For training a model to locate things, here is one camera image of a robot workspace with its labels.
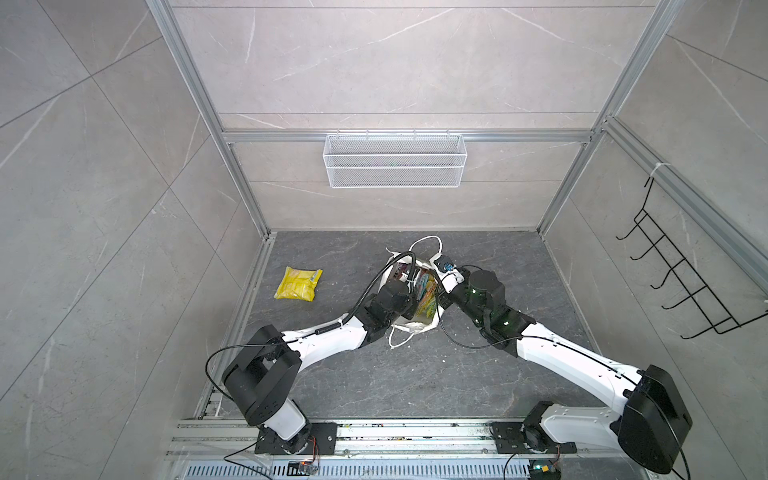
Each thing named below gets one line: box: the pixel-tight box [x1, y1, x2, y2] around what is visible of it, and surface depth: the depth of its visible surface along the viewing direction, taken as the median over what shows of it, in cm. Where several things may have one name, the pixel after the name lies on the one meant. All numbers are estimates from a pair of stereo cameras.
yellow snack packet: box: [274, 266, 324, 302], surface depth 101 cm
